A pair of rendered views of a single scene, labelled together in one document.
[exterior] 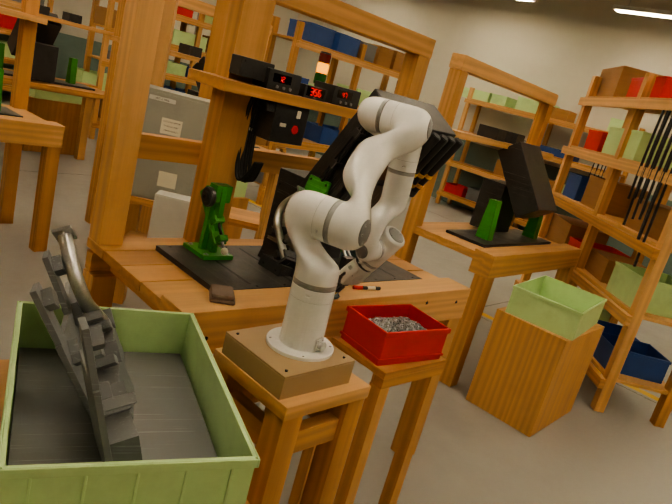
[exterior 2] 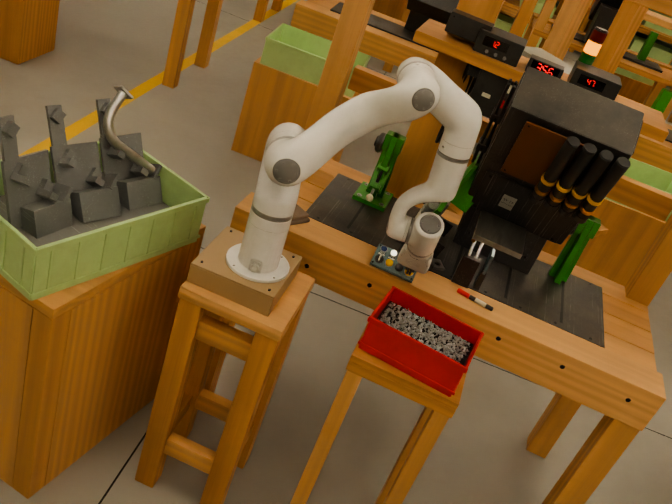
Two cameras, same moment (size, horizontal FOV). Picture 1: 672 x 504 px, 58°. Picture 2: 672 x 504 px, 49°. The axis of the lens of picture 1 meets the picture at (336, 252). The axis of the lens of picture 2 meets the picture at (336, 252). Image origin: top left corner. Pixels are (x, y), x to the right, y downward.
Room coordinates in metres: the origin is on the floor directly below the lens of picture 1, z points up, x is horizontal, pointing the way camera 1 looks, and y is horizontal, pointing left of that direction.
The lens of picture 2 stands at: (0.68, -1.54, 2.11)
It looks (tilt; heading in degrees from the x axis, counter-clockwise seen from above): 31 degrees down; 54
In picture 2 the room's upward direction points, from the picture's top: 21 degrees clockwise
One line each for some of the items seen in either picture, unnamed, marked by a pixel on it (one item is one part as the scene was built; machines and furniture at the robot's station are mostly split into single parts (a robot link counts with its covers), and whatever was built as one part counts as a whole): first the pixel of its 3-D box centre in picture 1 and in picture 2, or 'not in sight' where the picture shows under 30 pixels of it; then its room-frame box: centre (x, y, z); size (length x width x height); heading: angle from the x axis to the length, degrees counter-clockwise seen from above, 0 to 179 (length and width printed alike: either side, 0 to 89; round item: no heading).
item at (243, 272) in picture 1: (302, 265); (458, 254); (2.40, 0.12, 0.89); 1.10 x 0.42 x 0.02; 137
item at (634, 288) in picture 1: (619, 217); not in sight; (4.99, -2.14, 1.19); 2.30 x 0.55 x 2.39; 2
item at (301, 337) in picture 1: (306, 314); (264, 237); (1.56, 0.03, 1.01); 0.19 x 0.19 x 0.18
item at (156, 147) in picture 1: (267, 161); (507, 141); (2.65, 0.39, 1.23); 1.30 x 0.05 x 0.09; 137
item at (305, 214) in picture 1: (314, 237); (282, 168); (1.57, 0.07, 1.22); 0.19 x 0.12 x 0.24; 66
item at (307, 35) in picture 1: (332, 122); not in sight; (8.42, 0.51, 1.14); 2.45 x 0.55 x 2.28; 142
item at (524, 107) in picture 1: (524, 166); not in sight; (10.94, -2.81, 1.12); 3.22 x 0.55 x 2.23; 52
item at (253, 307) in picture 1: (344, 308); (438, 306); (2.21, -0.09, 0.82); 1.50 x 0.14 x 0.15; 137
